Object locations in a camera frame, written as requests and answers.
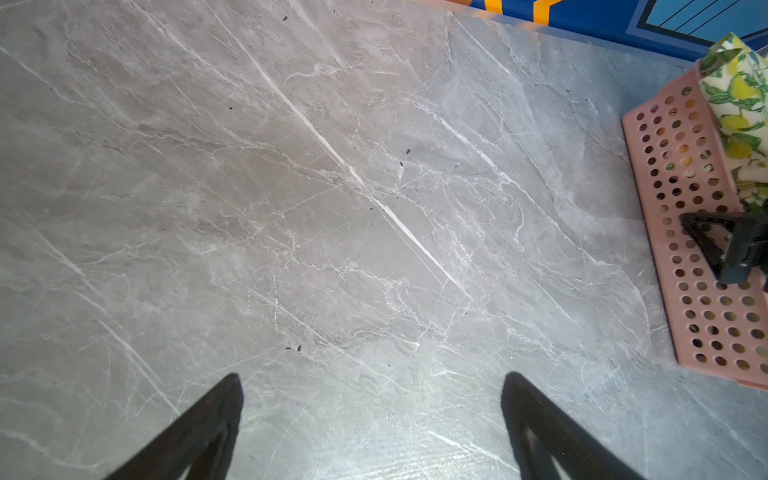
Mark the lemon print skirt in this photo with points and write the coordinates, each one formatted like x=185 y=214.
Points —
x=733 y=79

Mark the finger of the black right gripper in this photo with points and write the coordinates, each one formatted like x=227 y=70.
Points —
x=733 y=244

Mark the pink perforated plastic basket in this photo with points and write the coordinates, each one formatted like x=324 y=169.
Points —
x=679 y=167

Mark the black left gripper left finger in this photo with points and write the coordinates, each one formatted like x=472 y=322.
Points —
x=197 y=445

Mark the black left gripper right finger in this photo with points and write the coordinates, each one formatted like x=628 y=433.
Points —
x=547 y=443

